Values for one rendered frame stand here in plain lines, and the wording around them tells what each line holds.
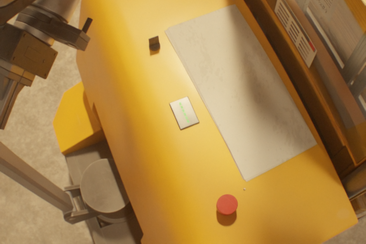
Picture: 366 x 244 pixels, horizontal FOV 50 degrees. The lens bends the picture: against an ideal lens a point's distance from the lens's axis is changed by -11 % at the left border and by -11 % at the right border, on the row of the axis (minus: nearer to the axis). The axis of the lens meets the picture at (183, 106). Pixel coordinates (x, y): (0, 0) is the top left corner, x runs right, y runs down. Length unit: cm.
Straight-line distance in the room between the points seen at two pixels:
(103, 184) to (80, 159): 23
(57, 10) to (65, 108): 91
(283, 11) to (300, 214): 41
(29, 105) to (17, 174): 107
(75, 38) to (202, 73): 36
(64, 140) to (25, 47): 90
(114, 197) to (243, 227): 57
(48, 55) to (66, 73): 129
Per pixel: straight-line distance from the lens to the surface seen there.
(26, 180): 98
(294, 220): 82
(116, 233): 143
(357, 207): 140
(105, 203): 129
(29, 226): 183
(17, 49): 61
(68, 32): 62
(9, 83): 66
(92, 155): 150
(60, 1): 64
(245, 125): 85
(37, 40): 65
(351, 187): 84
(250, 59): 92
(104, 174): 131
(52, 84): 198
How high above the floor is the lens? 169
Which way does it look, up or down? 67 degrees down
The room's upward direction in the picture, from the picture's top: 3 degrees counter-clockwise
